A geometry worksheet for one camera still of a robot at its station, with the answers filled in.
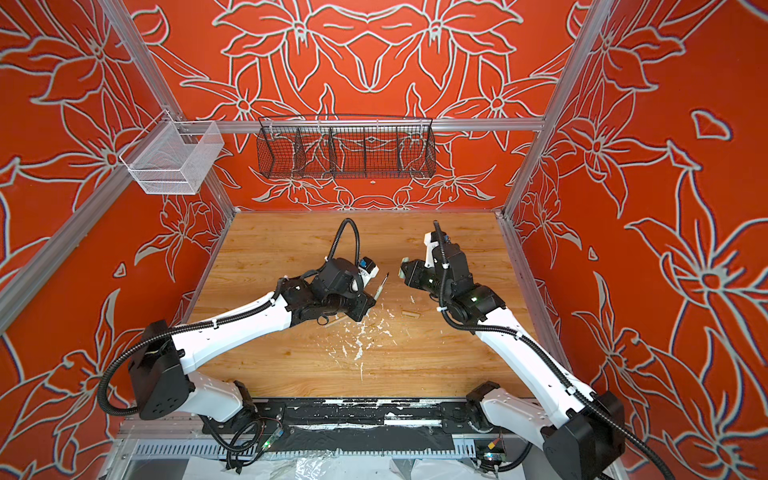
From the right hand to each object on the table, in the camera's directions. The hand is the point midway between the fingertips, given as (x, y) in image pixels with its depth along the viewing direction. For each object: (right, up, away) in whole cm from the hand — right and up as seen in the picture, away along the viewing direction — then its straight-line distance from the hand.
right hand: (398, 265), depth 75 cm
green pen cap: (+2, +1, +1) cm, 2 cm away
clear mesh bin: (-70, +33, +18) cm, 80 cm away
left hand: (-6, -9, +3) cm, 11 cm away
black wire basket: (-16, +38, +24) cm, 48 cm away
